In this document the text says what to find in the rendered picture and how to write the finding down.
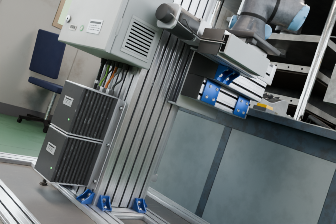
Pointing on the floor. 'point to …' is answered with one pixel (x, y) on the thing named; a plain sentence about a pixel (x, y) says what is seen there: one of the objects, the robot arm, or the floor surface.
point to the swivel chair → (46, 70)
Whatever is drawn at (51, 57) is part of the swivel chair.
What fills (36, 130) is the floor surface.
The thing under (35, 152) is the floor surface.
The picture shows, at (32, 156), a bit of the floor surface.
